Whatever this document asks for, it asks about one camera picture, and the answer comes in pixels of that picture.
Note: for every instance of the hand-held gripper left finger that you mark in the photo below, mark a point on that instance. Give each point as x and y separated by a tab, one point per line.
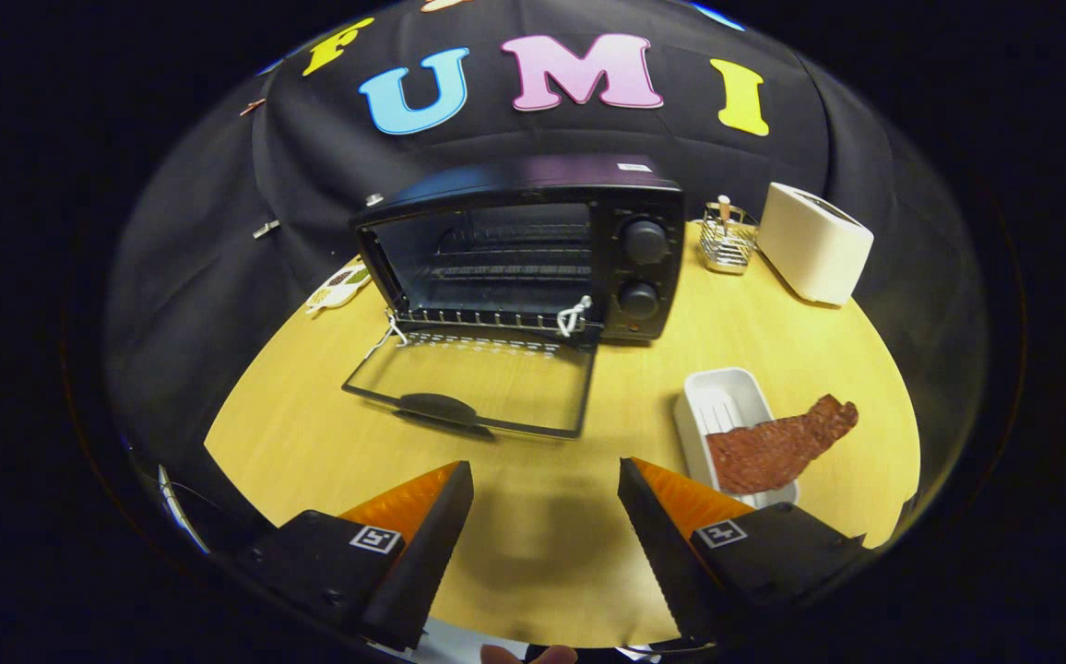
422	553

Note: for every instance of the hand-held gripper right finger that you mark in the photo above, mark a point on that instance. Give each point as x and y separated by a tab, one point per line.
671	553

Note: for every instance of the red-brown meat slice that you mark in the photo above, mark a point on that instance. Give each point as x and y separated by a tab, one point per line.
773	452

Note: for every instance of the black toaster oven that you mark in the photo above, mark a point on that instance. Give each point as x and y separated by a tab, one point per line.
533	180

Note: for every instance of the white slot toaster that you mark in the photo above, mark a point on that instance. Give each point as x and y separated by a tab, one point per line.
814	244

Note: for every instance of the white plastic tray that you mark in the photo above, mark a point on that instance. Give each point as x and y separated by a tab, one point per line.
717	406

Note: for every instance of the silver cloth clip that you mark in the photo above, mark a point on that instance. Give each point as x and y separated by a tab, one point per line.
266	229

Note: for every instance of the black backdrop cloth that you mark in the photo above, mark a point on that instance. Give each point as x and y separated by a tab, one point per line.
219	231

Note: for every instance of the red cloth clip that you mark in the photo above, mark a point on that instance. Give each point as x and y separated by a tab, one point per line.
253	107

